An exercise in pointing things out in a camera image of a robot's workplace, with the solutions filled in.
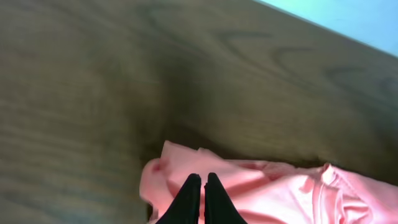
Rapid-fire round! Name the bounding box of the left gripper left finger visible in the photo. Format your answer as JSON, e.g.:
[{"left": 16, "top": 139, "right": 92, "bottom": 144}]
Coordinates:
[{"left": 156, "top": 174, "right": 201, "bottom": 224}]

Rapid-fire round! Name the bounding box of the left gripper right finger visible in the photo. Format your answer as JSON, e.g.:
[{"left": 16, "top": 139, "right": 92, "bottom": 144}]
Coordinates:
[{"left": 205, "top": 172, "right": 247, "bottom": 224}]

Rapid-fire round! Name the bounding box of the coral pink t-shirt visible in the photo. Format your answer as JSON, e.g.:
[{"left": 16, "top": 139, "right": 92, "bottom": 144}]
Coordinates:
[{"left": 139, "top": 141, "right": 397, "bottom": 223}]

